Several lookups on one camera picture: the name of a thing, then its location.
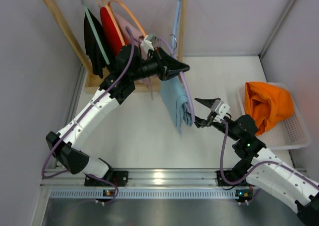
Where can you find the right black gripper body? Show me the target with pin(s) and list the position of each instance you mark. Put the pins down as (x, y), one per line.
(208, 119)

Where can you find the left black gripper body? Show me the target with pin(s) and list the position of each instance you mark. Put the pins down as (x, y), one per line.
(162, 68)

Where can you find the lilac purple hanger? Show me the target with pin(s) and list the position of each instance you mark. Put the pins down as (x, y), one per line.
(187, 91)

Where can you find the light blue trousers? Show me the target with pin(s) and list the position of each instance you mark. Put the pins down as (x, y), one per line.
(175, 101)

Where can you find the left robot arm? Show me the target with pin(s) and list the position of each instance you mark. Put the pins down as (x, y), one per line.
(67, 144)

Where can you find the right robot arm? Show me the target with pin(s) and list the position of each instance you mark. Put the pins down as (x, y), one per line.
(258, 165)

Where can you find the mauve pink trousers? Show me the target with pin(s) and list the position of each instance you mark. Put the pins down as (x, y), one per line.
(137, 34)

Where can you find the peach hanger with red garment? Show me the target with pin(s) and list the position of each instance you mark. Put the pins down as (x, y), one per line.
(110, 27)

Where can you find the red trousers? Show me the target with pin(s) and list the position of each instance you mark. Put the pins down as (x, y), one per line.
(111, 30)

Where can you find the light blue hanger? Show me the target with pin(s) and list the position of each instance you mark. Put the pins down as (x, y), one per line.
(175, 25)

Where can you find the mint green hanger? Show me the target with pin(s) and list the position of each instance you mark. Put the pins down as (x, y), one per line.
(92, 26)

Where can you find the black trousers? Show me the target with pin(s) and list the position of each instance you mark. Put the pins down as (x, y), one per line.
(92, 47)

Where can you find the orange hanger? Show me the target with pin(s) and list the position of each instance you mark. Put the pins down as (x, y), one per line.
(120, 2)

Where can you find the orange garment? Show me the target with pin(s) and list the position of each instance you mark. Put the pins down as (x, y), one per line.
(267, 104)

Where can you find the white plastic basket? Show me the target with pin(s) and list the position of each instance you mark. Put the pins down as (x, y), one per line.
(286, 135)

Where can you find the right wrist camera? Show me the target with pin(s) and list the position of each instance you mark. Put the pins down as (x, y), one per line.
(220, 108)

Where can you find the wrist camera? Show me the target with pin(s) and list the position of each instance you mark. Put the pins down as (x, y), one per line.
(148, 43)
(220, 108)

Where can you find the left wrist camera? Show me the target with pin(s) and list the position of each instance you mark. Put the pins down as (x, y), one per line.
(148, 43)

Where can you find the aluminium mounting rail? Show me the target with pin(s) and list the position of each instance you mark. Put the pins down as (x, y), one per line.
(146, 178)

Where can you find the grey slotted cable duct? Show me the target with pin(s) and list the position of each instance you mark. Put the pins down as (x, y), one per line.
(150, 193)

